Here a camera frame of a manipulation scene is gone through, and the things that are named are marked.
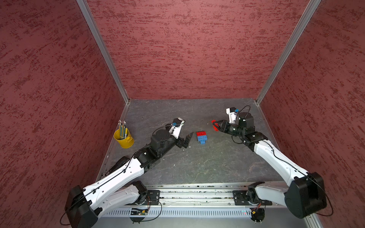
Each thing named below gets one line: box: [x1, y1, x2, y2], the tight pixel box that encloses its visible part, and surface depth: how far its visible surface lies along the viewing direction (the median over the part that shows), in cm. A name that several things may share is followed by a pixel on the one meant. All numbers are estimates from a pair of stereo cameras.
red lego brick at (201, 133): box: [196, 131, 207, 137], surface depth 98 cm
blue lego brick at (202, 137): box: [197, 134, 208, 142], surface depth 97 cm
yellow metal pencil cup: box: [113, 128, 135, 149], surface depth 90 cm
